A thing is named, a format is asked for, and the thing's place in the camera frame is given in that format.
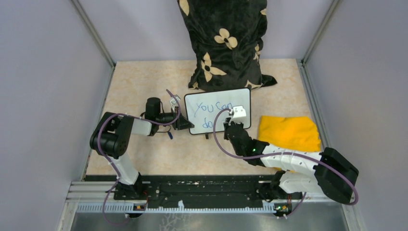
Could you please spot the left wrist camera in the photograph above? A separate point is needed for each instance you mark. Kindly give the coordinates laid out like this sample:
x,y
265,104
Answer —
x,y
174,103

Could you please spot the yellow cloth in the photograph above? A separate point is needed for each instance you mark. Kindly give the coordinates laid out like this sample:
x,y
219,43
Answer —
x,y
288,137

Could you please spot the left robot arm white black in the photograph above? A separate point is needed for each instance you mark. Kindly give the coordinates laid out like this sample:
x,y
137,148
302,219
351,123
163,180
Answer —
x,y
111,138

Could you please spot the aluminium frame post left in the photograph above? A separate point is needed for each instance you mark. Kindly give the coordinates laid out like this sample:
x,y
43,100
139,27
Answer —
x,y
92,32

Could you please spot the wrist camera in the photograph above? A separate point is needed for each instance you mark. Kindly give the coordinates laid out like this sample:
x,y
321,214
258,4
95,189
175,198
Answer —
x,y
237,115
174,103

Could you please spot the white toothed cable rail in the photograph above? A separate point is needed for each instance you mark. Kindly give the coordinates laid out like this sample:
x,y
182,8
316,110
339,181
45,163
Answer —
x,y
130,208

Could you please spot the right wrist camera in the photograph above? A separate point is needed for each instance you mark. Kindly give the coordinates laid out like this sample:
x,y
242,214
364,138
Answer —
x,y
237,115

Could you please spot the black floral pillow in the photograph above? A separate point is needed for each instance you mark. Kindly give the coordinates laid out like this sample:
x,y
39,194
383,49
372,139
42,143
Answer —
x,y
226,37

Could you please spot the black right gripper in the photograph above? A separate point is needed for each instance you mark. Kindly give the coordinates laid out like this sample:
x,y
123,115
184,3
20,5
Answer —
x,y
226,124

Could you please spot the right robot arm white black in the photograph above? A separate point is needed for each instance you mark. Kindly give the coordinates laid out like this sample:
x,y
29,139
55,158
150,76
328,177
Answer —
x,y
327,172

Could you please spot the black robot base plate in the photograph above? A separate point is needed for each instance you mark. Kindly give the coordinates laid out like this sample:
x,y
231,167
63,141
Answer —
x,y
205,191

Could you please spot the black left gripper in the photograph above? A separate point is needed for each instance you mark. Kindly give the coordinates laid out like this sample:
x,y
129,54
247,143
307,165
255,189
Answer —
x,y
182,123

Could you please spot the white whiteboard black frame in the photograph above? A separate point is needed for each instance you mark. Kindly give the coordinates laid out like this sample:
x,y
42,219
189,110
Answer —
x,y
202,109

